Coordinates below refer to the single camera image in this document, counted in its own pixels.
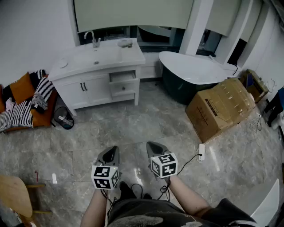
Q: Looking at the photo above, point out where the narrow pale roller blind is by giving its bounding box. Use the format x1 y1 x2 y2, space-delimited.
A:
205 0 242 37

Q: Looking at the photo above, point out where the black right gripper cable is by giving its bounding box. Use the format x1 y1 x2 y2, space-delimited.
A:
157 177 171 201

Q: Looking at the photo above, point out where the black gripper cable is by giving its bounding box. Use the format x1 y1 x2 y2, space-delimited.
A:
101 188 117 219
157 177 171 201

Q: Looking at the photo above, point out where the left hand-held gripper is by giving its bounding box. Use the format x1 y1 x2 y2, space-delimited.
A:
91 145 120 191

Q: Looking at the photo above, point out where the white cable bundle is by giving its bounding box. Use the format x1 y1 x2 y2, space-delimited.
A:
249 112 264 133

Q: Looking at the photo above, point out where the white vanity cabinet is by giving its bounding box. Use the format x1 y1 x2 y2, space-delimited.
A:
52 64 142 116

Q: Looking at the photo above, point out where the large taped cardboard box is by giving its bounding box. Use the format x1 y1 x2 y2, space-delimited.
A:
185 77 256 144

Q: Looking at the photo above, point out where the black and white striped blanket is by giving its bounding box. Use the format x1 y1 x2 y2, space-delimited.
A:
0 99 34 131

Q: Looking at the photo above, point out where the white soap dish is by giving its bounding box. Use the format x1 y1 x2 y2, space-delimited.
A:
117 38 134 47

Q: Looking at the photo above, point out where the orange cushion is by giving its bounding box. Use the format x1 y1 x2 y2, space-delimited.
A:
8 71 36 105

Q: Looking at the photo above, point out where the person's left forearm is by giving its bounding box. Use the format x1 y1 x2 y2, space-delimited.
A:
80 188 111 227

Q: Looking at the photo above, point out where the chrome faucet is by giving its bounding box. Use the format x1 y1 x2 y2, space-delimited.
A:
83 30 102 48

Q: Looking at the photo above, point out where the white and green bathtub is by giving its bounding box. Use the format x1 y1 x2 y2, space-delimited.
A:
158 51 237 106

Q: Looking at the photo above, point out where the person's black shirt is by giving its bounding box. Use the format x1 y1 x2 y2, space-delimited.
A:
106 198 258 227

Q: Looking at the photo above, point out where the white panel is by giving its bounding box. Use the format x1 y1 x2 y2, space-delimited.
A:
235 178 280 227

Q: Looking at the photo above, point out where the pink cloth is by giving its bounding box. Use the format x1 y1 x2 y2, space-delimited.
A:
4 97 15 111

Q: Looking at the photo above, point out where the white power strip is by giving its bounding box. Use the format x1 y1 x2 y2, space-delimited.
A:
197 143 206 164

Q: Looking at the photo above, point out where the wooden chair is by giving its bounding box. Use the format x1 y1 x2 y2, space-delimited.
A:
0 175 53 227

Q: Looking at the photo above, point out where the black power strip cable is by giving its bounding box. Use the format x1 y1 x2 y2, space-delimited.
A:
176 153 201 177

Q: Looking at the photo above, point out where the black wire waste bin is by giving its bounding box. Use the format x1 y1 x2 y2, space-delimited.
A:
52 106 75 131

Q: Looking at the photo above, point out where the dark window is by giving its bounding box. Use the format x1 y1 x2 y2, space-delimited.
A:
78 25 186 48

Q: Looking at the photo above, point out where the wide pale roller blind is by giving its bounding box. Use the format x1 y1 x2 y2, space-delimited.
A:
73 0 195 33

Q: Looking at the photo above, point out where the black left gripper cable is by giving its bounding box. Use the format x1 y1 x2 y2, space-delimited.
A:
101 188 117 219

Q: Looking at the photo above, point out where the orange sofa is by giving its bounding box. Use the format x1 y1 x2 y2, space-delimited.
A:
0 72 59 133

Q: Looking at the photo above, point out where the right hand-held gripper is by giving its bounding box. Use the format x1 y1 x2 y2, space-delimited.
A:
146 141 178 180

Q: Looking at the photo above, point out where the small printed cardboard box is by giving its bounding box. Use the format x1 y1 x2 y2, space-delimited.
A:
241 69 270 104

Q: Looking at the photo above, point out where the person's right forearm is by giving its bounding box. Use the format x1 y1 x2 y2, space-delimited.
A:
170 176 211 219

